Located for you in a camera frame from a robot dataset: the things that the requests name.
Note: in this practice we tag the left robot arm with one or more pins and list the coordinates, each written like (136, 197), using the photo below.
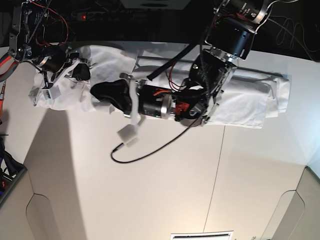
(230, 36)

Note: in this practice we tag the white vent grille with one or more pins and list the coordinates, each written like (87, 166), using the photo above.
(222, 235)

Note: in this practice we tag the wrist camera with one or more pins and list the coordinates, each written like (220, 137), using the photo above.
(128, 135)
(51, 92)

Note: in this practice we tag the white t-shirt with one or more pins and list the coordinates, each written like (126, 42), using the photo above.
(247, 100)

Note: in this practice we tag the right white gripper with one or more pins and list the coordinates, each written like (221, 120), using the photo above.
(57, 66)

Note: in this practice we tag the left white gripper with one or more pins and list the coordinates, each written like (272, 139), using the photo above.
(123, 94)

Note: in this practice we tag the orange grey pliers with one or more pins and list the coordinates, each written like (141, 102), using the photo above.
(7, 66)

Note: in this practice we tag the grey overhead box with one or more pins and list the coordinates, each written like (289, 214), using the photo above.
(156, 4)

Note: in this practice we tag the black power strip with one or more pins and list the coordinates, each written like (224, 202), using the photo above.
(85, 16)

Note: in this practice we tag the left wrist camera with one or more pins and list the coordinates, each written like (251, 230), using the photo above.
(128, 135)

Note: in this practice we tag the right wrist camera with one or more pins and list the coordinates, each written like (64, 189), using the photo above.
(51, 92)

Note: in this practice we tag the grey bin with clutter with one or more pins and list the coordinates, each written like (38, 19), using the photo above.
(11, 171)

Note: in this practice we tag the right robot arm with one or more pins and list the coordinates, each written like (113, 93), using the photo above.
(27, 44)

